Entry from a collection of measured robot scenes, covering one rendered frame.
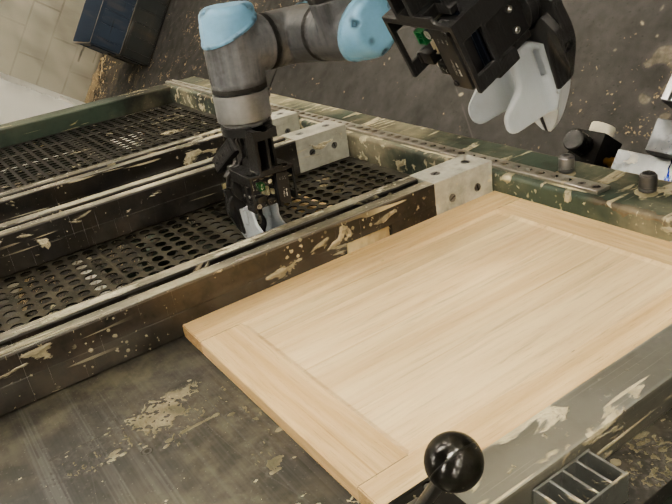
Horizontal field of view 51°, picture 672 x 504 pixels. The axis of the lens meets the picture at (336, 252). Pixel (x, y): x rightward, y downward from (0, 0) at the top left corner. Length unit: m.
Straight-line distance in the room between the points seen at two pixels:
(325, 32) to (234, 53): 0.12
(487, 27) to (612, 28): 1.89
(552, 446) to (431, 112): 2.15
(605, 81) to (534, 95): 1.76
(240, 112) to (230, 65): 0.06
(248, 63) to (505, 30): 0.51
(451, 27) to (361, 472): 0.39
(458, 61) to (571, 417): 0.34
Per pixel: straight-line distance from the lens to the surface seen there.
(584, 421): 0.66
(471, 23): 0.45
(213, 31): 0.93
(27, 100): 4.64
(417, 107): 2.75
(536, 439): 0.63
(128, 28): 5.11
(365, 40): 0.86
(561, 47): 0.50
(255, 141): 0.94
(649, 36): 2.28
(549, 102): 0.54
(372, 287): 0.92
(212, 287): 0.92
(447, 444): 0.45
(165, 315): 0.90
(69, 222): 1.27
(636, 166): 1.25
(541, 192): 1.12
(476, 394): 0.72
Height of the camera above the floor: 1.79
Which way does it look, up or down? 39 degrees down
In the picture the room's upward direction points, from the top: 74 degrees counter-clockwise
